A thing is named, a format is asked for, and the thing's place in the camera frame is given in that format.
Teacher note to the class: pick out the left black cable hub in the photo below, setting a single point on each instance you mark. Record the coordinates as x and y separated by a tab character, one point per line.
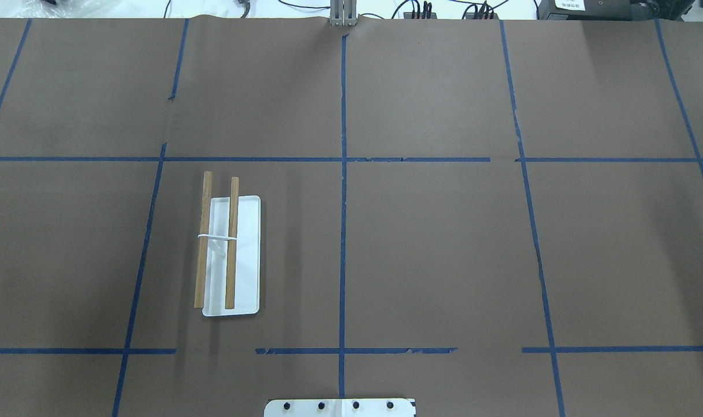
421	10

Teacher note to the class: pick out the right black cable hub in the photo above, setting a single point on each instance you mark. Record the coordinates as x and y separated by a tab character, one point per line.
479	11

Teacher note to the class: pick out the black cable hub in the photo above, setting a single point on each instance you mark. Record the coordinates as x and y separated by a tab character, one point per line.
479	11
421	10

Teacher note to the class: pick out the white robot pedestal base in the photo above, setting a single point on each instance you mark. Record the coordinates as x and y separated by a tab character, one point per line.
341	407

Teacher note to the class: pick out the aluminium frame post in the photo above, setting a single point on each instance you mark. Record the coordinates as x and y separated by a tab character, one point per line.
343	13

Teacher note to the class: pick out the black computer box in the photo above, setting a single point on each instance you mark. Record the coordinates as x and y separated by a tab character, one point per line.
613	10

